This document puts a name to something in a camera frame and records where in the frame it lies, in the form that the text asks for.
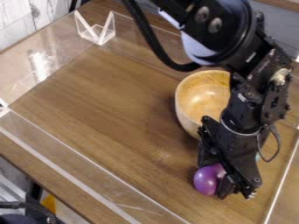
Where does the brown wooden bowl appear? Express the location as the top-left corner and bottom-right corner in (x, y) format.
(174, 70), (230, 139)

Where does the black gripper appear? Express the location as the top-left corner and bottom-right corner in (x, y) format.
(198, 115), (263, 200)

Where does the purple toy eggplant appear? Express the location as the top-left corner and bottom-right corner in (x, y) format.
(193, 163), (227, 196)

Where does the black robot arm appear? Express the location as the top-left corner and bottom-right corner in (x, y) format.
(153, 0), (293, 199)

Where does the clear acrylic corner bracket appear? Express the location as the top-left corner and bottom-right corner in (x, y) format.
(74, 11), (117, 46)

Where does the clear acrylic tray wall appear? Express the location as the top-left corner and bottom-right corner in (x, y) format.
(0, 8), (299, 224)

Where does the black cable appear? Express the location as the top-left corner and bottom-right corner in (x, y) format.
(121, 0), (203, 73)

